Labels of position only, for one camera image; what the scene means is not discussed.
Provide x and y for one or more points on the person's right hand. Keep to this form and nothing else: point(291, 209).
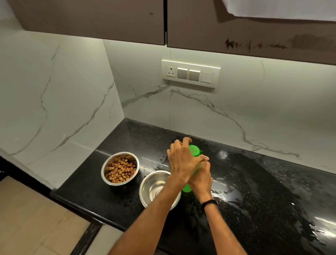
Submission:
point(202, 182)

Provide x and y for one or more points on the person's left hand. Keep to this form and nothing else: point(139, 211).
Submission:
point(182, 163)

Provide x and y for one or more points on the green plastic water bottle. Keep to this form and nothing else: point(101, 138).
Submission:
point(195, 151)

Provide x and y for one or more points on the round steel bowl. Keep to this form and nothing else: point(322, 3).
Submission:
point(152, 186)
point(115, 156)

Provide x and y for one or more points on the brown cabinet door with sheet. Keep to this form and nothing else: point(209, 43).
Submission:
point(199, 26)

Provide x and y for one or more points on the person's left forearm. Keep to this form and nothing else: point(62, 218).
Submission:
point(149, 223)

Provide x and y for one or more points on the person's right forearm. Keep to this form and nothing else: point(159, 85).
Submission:
point(223, 231)

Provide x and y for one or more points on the black wristband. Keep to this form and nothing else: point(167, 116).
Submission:
point(209, 204)

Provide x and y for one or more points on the white base cabinet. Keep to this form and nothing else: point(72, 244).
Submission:
point(105, 241)

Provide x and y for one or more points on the black stone threshold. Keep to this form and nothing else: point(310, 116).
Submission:
point(86, 239)

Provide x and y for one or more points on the white printed paper sheet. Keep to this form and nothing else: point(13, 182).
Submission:
point(275, 9)

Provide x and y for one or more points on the white wall switch panel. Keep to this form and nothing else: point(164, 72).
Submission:
point(189, 81)

